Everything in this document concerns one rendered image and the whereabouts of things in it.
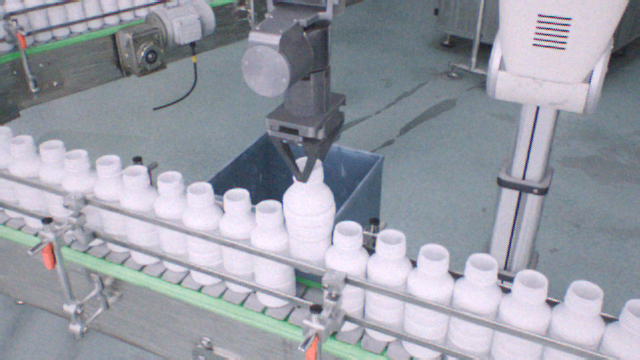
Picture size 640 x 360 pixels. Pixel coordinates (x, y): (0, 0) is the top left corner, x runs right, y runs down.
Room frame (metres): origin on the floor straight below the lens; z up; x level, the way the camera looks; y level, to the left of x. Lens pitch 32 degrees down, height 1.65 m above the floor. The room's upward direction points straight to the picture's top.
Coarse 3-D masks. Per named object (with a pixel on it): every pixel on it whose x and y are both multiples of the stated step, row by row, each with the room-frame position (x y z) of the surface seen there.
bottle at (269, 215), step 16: (256, 208) 0.71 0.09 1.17; (272, 208) 0.72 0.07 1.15; (272, 224) 0.69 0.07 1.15; (256, 240) 0.69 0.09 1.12; (272, 240) 0.68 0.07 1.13; (288, 240) 0.69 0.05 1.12; (256, 256) 0.69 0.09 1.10; (288, 256) 0.69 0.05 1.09; (256, 272) 0.69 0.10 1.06; (272, 272) 0.68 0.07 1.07; (288, 272) 0.69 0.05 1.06; (272, 288) 0.68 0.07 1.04; (288, 288) 0.69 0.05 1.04; (272, 304) 0.68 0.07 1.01
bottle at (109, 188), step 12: (108, 156) 0.86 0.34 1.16; (96, 168) 0.83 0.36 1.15; (108, 168) 0.82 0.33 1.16; (120, 168) 0.84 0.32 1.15; (108, 180) 0.82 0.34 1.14; (120, 180) 0.83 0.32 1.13; (96, 192) 0.82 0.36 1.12; (108, 192) 0.81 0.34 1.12; (120, 192) 0.82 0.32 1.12; (120, 204) 0.81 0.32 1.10; (108, 216) 0.81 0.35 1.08; (120, 216) 0.81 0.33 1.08; (108, 228) 0.81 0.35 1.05; (120, 228) 0.81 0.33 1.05; (120, 252) 0.81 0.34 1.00
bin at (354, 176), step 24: (264, 144) 1.34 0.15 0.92; (336, 144) 1.29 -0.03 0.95; (240, 168) 1.24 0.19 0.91; (264, 168) 1.34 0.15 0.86; (288, 168) 1.34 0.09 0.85; (336, 168) 1.28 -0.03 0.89; (360, 168) 1.26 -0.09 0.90; (216, 192) 1.15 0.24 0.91; (264, 192) 1.33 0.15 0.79; (336, 192) 1.28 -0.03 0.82; (360, 192) 1.11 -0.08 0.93; (336, 216) 0.99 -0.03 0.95; (360, 216) 1.11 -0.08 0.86
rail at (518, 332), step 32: (64, 192) 0.83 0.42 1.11; (160, 224) 0.75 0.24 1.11; (160, 256) 0.76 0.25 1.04; (256, 288) 0.68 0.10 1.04; (384, 288) 0.60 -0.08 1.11; (352, 320) 0.62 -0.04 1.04; (480, 320) 0.55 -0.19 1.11; (608, 320) 0.55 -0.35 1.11; (448, 352) 0.56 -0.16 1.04; (576, 352) 0.50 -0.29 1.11
